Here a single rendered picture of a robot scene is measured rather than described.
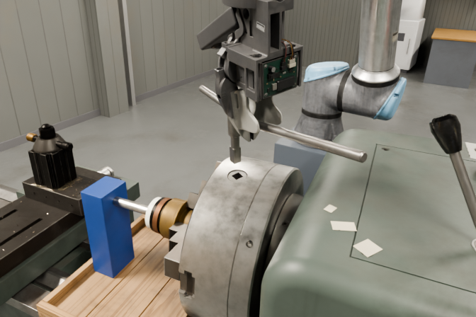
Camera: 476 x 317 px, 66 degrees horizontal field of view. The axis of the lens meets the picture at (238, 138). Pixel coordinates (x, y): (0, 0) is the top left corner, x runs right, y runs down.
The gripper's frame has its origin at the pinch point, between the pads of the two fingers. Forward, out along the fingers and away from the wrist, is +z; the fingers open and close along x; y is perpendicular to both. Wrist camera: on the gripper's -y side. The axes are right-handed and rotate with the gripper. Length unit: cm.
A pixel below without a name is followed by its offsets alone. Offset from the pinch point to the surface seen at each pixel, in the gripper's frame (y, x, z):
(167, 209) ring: -15.8, -9.3, 22.6
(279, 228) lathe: 6.1, 1.2, 16.3
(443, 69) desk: -236, 548, 214
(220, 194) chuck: -2.0, -4.5, 11.5
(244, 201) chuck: 1.7, -2.4, 11.5
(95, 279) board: -28, -26, 45
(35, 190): -57, -31, 34
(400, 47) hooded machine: -329, 566, 205
